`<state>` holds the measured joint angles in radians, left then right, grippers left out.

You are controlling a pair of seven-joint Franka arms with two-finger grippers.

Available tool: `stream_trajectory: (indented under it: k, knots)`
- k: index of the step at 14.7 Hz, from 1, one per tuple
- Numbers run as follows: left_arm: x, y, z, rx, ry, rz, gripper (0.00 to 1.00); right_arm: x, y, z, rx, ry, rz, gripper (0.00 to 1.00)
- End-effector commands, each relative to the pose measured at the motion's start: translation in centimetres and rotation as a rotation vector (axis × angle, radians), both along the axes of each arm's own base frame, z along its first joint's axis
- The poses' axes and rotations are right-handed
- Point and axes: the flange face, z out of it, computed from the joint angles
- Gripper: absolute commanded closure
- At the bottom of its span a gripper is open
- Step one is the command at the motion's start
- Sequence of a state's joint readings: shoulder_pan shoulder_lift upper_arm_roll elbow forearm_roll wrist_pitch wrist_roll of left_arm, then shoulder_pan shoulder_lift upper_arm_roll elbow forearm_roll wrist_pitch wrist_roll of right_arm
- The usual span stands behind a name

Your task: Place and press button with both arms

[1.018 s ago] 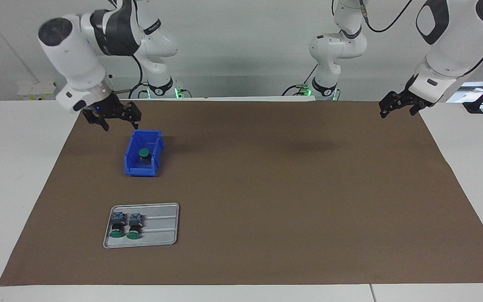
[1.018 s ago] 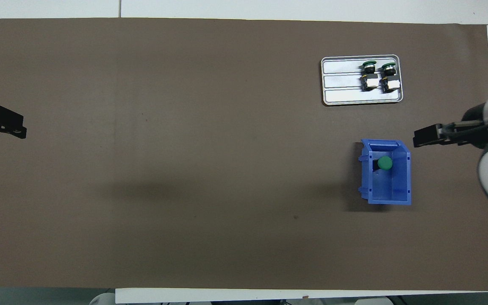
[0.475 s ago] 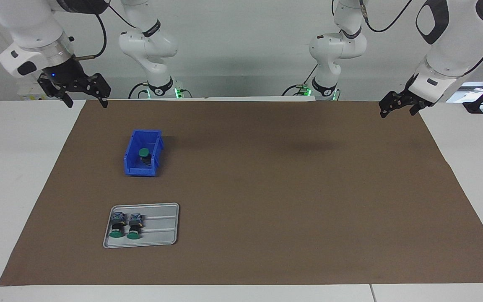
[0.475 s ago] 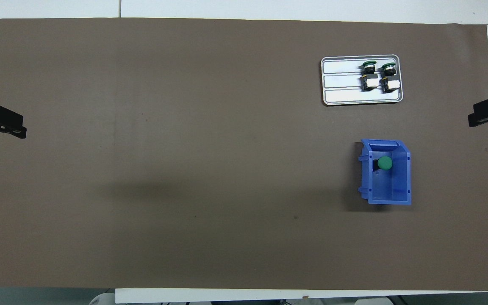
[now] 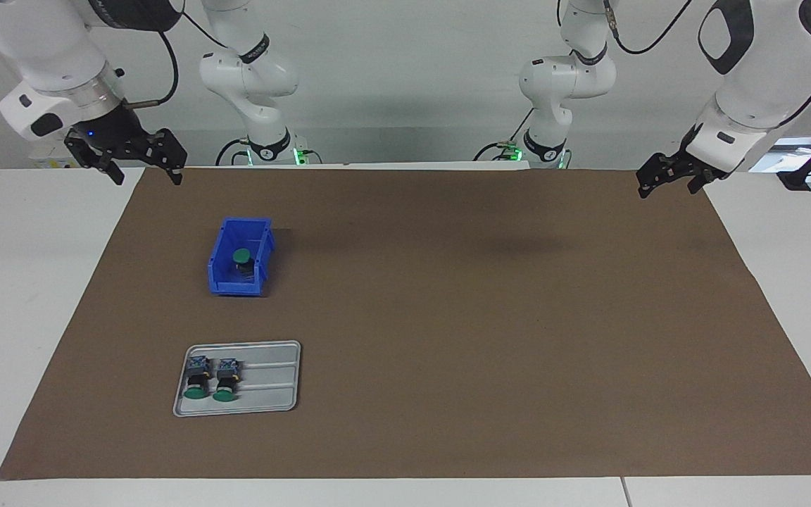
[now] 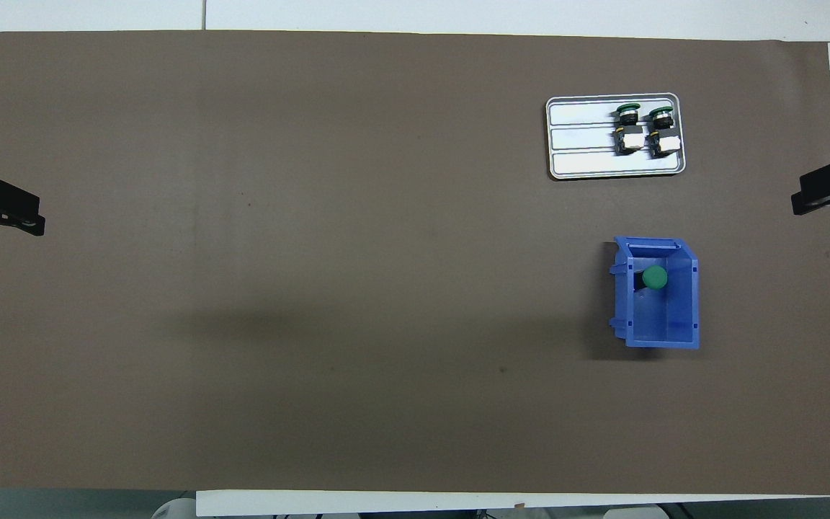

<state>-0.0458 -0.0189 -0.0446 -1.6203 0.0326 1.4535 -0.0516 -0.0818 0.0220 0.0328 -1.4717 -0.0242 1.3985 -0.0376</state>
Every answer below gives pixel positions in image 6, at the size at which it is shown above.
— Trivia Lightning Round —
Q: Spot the green push button switch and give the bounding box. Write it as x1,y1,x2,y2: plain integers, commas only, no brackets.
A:
644,106,681,159
634,265,670,293
612,103,643,156

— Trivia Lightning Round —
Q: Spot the blue plastic storage bin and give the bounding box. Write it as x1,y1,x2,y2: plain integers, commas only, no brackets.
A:
608,236,701,350

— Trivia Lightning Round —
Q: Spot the grey metal tray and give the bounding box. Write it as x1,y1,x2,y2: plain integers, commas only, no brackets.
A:
545,93,687,180

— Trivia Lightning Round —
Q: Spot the brown table mat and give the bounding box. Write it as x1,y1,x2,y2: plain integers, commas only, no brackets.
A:
0,30,830,497

